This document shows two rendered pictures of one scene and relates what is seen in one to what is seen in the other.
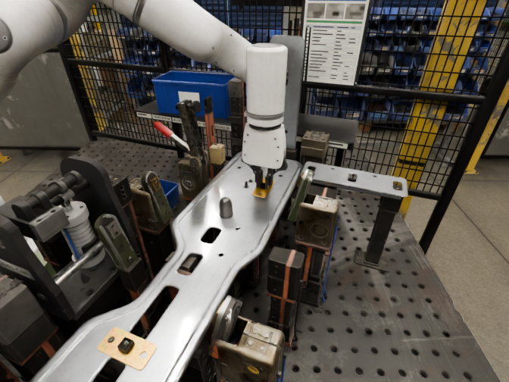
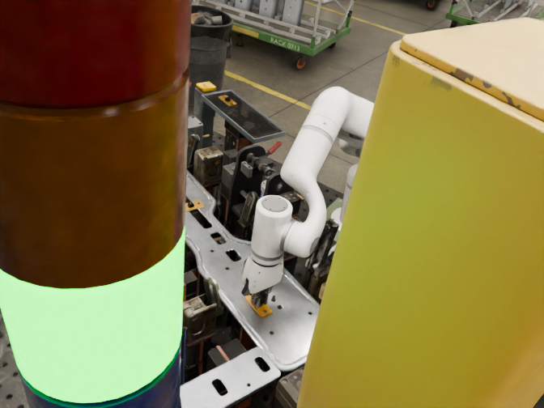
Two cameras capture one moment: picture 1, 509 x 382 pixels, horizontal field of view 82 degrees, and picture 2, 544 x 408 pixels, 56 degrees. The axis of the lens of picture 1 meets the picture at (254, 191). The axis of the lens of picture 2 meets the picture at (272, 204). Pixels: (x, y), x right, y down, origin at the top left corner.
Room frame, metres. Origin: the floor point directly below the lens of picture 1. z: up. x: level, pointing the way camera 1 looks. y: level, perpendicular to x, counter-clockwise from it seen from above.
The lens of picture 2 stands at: (1.07, -0.86, 2.06)
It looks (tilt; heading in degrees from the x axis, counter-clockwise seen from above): 37 degrees down; 118
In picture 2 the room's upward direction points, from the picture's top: 9 degrees clockwise
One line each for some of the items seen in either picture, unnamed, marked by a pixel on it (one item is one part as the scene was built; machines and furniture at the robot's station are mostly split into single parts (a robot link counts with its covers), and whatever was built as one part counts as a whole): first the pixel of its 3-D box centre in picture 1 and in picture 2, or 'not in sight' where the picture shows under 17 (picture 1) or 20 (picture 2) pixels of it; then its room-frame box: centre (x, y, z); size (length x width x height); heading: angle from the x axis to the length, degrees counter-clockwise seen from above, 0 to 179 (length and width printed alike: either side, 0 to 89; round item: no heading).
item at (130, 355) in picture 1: (126, 345); (190, 205); (0.23, 0.19, 1.01); 0.08 x 0.04 x 0.01; 68
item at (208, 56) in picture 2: not in sight; (201, 57); (-1.52, 2.42, 0.36); 0.54 x 0.50 x 0.73; 88
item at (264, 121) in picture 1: (264, 116); (268, 250); (0.64, -0.02, 1.20); 0.09 x 0.08 x 0.03; 69
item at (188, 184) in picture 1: (198, 209); (311, 307); (0.72, 0.18, 0.88); 0.07 x 0.06 x 0.35; 69
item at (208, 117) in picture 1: (214, 174); not in sight; (0.81, 0.13, 0.95); 0.03 x 0.01 x 0.50; 159
